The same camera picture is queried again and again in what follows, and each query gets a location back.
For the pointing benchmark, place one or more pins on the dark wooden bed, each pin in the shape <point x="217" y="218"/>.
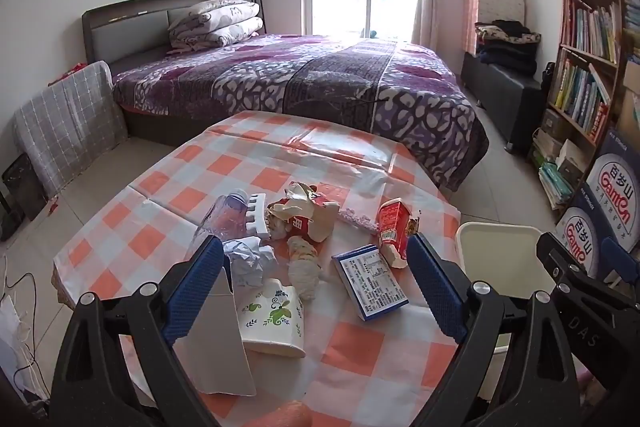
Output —
<point x="100" y="29"/>

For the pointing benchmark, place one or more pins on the white plastic bag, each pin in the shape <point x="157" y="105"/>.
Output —
<point x="10" y="332"/>

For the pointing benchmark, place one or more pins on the tissue wad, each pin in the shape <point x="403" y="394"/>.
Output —
<point x="302" y="272"/>

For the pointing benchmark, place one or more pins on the grey checked folded cloth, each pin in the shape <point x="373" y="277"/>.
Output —
<point x="70" y="117"/>

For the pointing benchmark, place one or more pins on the folded patterned quilt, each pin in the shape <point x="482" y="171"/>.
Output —
<point x="215" y="19"/>

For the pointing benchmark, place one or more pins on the white wrapper scrap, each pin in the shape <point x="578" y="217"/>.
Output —
<point x="360" y="221"/>

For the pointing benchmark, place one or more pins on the white toothed plastic piece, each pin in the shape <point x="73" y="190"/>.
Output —
<point x="255" y="219"/>

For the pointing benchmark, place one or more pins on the brown cardboard box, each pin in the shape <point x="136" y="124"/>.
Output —
<point x="554" y="123"/>

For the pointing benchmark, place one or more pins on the person's left hand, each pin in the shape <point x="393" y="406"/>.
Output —
<point x="285" y="414"/>

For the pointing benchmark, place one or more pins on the crumpled white paper ball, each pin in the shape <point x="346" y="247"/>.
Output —
<point x="250" y="264"/>

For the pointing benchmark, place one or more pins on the blue white medicine box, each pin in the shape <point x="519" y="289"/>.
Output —
<point x="372" y="289"/>

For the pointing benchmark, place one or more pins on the black bench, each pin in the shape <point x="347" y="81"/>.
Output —
<point x="500" y="97"/>

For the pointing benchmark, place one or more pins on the white plastic bin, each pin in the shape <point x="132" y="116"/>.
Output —
<point x="500" y="257"/>

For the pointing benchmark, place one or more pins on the black mesh object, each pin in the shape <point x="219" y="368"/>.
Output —
<point x="17" y="187"/>

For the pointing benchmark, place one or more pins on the wooden bookshelf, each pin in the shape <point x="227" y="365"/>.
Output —
<point x="620" y="32"/>

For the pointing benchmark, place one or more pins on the orange white checked tablecloth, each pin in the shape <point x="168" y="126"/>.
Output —
<point x="310" y="157"/>

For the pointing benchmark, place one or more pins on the red drink carton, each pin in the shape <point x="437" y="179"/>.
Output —
<point x="392" y="227"/>

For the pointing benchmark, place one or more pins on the crumpled red paper box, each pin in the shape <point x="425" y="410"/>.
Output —
<point x="300" y="219"/>

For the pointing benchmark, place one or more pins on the row of upright books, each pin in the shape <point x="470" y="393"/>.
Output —
<point x="580" y="99"/>
<point x="590" y="29"/>

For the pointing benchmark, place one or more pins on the floral paper cup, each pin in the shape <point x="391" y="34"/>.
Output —
<point x="272" y="322"/>

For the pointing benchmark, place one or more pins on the small red packet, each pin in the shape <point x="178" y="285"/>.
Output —
<point x="75" y="69"/>

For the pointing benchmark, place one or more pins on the pink drawer cabinet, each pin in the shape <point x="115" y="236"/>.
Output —
<point x="495" y="7"/>

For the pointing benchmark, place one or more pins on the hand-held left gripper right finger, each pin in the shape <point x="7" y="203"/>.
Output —
<point x="436" y="289"/>

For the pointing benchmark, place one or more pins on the blue white water carton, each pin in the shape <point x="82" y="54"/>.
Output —
<point x="615" y="177"/>
<point x="580" y="232"/>

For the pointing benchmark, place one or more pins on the stack of flat books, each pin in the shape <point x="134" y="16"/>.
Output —
<point x="555" y="187"/>

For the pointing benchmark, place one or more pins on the clear purple plastic bottle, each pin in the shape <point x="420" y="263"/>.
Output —
<point x="222" y="214"/>

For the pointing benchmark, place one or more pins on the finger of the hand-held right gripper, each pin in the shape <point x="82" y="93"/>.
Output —
<point x="582" y="332"/>
<point x="620" y="259"/>

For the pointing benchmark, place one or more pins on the pile of folded clothes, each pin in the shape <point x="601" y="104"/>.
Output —
<point x="505" y="47"/>

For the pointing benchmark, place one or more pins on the purple patterned blanket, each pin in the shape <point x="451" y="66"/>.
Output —
<point x="300" y="77"/>

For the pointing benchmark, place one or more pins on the black bag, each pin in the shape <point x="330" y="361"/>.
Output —
<point x="548" y="79"/>

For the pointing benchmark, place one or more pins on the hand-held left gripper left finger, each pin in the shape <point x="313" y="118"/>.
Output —
<point x="196" y="292"/>

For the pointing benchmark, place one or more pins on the grey cardboard piece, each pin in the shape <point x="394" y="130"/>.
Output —
<point x="220" y="342"/>

